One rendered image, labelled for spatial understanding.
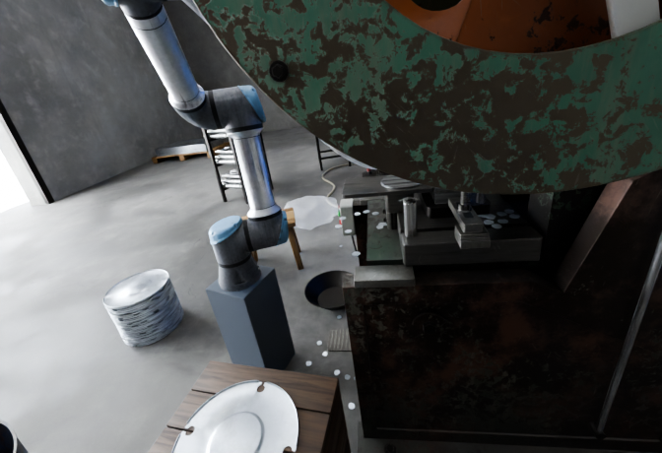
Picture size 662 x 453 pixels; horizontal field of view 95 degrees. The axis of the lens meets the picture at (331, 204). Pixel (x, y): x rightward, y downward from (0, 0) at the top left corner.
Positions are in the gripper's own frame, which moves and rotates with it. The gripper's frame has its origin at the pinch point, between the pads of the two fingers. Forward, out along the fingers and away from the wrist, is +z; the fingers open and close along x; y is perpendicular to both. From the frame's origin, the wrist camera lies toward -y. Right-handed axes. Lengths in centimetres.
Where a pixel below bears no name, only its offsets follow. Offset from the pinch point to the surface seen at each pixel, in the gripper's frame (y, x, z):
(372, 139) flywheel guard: -32.8, 17.5, -13.0
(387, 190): -9.8, 9.9, 27.1
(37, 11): 559, -110, -80
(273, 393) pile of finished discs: -1, 71, 27
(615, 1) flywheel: -51, -2, -9
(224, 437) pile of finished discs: -1, 80, 17
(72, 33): 584, -116, -40
